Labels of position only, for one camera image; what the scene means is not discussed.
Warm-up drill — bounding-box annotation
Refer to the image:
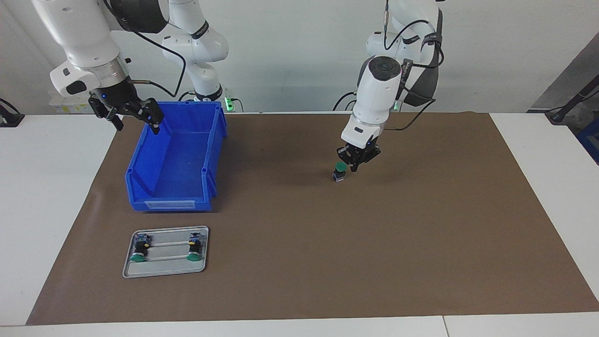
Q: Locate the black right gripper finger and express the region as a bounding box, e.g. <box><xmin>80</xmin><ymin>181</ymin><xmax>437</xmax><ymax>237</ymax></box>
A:
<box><xmin>123</xmin><ymin>98</ymin><xmax>164</xmax><ymax>136</ymax></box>
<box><xmin>89</xmin><ymin>96</ymin><xmax>124</xmax><ymax>132</ymax></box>

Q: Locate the blue plastic storage bin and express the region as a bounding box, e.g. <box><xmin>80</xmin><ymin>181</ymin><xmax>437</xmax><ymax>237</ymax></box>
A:
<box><xmin>125</xmin><ymin>101</ymin><xmax>228</xmax><ymax>213</ymax></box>

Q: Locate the brown table mat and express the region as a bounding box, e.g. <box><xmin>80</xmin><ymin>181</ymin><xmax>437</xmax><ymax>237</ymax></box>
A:
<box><xmin>26</xmin><ymin>111</ymin><xmax>599</xmax><ymax>326</ymax></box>

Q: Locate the grey metal tray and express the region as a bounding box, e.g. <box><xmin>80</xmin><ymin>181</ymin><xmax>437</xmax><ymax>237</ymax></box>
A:
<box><xmin>122</xmin><ymin>226</ymin><xmax>210</xmax><ymax>279</ymax></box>

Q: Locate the black stand pole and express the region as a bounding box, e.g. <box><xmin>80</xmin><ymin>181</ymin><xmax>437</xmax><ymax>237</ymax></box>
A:
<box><xmin>545</xmin><ymin>75</ymin><xmax>599</xmax><ymax>125</ymax></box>

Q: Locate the blue crate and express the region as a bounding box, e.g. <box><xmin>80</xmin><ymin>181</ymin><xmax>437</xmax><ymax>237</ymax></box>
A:
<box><xmin>577</xmin><ymin>117</ymin><xmax>599</xmax><ymax>165</ymax></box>

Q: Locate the white wall box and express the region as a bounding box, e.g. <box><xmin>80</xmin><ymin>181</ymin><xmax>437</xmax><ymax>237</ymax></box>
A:
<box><xmin>49</xmin><ymin>93</ymin><xmax>92</xmax><ymax>114</ymax></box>

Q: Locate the black base cable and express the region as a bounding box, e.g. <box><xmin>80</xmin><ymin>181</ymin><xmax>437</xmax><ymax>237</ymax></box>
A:
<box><xmin>333</xmin><ymin>90</ymin><xmax>360</xmax><ymax>112</ymax></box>

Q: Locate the black clamp mount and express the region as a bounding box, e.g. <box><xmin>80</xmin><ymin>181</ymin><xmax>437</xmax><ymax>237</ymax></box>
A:
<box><xmin>0</xmin><ymin>97</ymin><xmax>25</xmax><ymax>128</ymax></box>

